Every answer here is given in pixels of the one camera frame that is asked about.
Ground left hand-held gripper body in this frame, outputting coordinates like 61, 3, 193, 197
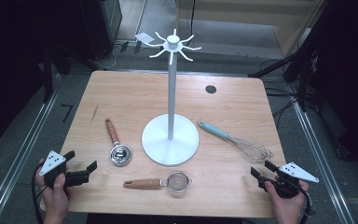
38, 150, 90, 189

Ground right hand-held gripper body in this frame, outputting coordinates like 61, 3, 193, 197
257, 161, 320, 200

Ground steel scoop with wooden handle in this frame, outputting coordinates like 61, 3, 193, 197
104, 118, 133, 167

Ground mesh strainer with wooden handle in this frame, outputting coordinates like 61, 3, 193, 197
123, 171, 193, 194

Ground wire whisk with teal handle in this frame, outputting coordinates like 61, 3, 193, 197
197, 120, 274, 163

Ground white utensil stand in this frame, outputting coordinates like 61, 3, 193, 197
141, 28, 202, 167

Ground person's right hand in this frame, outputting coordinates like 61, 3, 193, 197
264, 176, 310, 224

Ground person's left hand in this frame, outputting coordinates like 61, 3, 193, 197
34, 158, 73, 224

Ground black metal stand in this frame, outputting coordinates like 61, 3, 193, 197
42, 43, 64, 104

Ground black tripod leg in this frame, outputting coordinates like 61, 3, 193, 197
247, 50, 311, 78

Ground dark curtain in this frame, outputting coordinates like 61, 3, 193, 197
307, 0, 358, 172
0, 0, 85, 153

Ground black cabinet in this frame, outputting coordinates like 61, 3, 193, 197
79, 0, 123, 61

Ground white paper sheet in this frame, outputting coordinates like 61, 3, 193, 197
133, 32, 156, 45

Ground metal floor rail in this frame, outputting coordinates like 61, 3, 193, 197
0, 90, 60, 224
287, 87, 355, 224

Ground right hand-held gripper black cable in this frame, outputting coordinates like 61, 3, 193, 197
295, 183, 315, 224

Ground hand-held gripper black cable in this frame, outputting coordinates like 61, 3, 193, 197
31, 161, 49, 224
295, 183, 315, 224

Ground left hand-held gripper black cable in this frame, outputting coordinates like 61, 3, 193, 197
31, 161, 49, 224

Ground black floor cable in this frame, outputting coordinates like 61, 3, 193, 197
260, 57, 315, 129

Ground white floor cable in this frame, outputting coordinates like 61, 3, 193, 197
92, 46, 117, 70

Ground black hanging cable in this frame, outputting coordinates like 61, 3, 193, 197
189, 0, 198, 46

